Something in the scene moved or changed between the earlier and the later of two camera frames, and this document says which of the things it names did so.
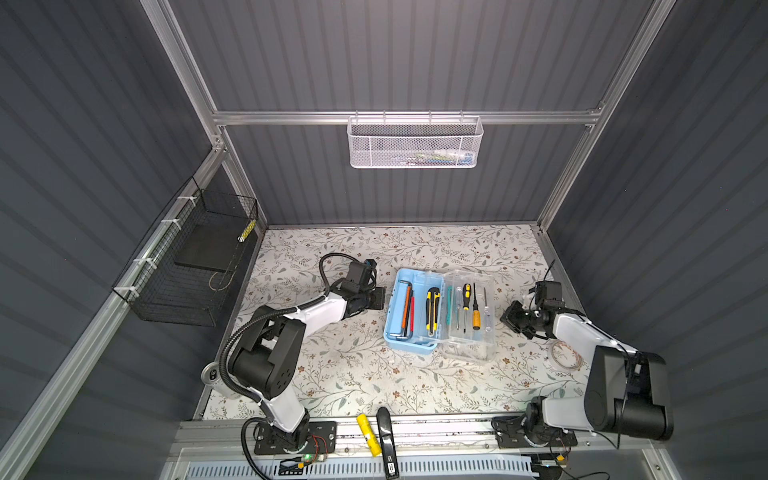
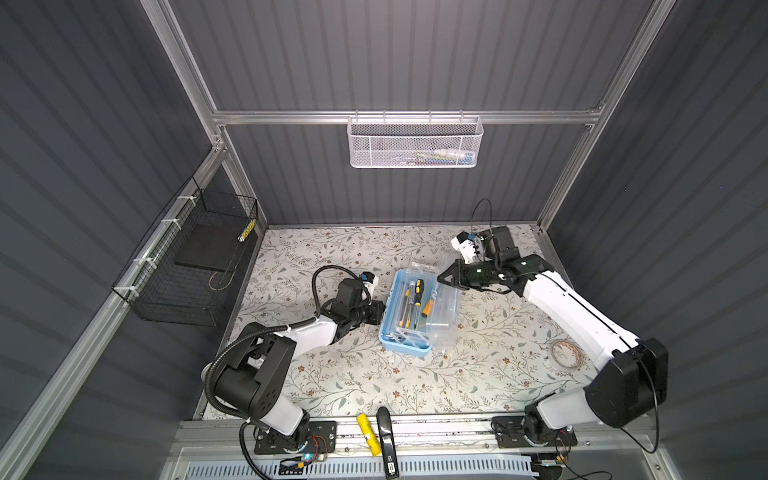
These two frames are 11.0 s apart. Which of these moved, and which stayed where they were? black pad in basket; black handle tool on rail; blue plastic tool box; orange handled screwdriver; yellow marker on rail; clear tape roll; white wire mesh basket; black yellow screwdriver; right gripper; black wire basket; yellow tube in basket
Moved: right gripper; blue plastic tool box; black yellow screwdriver; orange handled screwdriver
Stayed: yellow tube in basket; black handle tool on rail; clear tape roll; black wire basket; yellow marker on rail; white wire mesh basket; black pad in basket
